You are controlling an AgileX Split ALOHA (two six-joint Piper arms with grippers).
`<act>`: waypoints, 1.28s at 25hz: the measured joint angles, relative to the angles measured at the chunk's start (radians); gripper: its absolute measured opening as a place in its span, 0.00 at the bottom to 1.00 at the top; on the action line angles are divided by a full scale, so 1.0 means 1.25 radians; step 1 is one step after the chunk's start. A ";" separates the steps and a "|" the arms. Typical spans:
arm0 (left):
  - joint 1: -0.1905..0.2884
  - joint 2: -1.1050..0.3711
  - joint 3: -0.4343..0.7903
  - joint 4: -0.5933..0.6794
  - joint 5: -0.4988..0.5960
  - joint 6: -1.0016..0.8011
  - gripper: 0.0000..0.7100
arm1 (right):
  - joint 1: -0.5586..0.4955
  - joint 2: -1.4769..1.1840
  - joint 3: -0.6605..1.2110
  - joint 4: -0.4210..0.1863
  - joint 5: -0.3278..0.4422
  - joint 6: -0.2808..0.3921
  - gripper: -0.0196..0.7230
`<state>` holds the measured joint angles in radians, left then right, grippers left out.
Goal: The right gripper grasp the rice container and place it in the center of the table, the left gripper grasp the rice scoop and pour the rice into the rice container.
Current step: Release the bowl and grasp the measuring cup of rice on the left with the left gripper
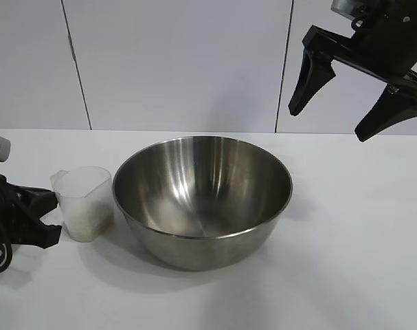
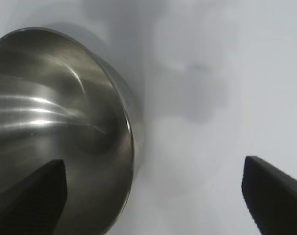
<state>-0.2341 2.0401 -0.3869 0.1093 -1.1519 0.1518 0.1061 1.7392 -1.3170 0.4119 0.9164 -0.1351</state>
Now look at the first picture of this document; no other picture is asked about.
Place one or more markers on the translucent plastic measuring cup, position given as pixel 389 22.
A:
pixel 84 192

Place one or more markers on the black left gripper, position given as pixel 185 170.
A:
pixel 17 220

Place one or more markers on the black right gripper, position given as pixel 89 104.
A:
pixel 383 41

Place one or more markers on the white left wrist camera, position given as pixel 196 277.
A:
pixel 0 149

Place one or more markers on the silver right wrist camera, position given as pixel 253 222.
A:
pixel 342 7

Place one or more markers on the white rice grains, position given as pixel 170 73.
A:
pixel 86 230

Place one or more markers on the stainless steel mixing bowl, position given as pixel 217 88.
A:
pixel 201 247

